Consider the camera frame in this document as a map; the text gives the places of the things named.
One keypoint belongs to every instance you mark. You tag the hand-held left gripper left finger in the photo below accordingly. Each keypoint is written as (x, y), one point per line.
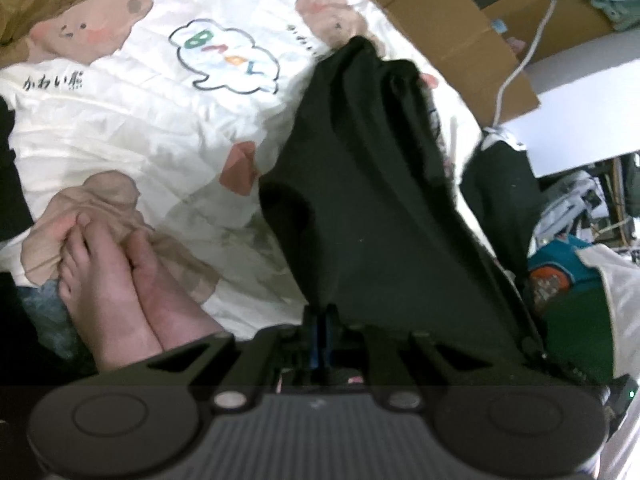
(314, 345)

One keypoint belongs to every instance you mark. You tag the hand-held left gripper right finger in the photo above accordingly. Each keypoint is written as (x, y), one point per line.
(334, 355)

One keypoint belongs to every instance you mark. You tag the black embroidered garment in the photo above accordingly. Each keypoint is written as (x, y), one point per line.
(375, 210)

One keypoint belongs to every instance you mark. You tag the white cloth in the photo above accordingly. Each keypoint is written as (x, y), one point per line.
(620, 290)

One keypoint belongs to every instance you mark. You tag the person's right foot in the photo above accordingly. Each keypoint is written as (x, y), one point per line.
(170, 300)

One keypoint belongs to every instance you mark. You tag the person's foot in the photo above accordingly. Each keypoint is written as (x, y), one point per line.
(170, 300)
(105, 290)

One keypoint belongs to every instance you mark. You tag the grey backpack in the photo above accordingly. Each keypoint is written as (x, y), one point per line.
(565, 205)

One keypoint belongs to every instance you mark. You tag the person's left foot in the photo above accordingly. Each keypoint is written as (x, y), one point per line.
(105, 290)

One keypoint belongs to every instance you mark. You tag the folded plain black garment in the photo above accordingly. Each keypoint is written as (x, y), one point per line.
(500, 200)

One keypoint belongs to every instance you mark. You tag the white bear-print bedsheet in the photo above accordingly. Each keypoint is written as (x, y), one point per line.
(150, 125)

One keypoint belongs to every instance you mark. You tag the flattened cardboard sheet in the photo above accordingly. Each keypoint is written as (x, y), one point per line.
(450, 25)

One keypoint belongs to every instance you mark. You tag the dark cloth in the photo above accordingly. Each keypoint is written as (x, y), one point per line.
(12, 170)

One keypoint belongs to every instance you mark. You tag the pink bottle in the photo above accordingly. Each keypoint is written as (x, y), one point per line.
(517, 45)

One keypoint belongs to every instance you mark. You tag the light blue bottle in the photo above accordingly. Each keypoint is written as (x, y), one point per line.
(497, 25)

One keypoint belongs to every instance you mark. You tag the cardboard box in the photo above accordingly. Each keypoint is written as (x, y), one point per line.
(560, 15)

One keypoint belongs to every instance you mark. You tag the mint green plush toy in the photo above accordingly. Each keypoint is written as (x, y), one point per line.
(617, 2)

